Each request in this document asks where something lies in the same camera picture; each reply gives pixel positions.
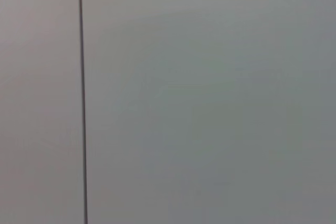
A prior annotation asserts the dark vertical wall seam strip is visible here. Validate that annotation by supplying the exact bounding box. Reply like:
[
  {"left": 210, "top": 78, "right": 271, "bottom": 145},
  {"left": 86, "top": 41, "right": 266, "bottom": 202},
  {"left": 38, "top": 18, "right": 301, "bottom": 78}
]
[{"left": 78, "top": 0, "right": 89, "bottom": 224}]

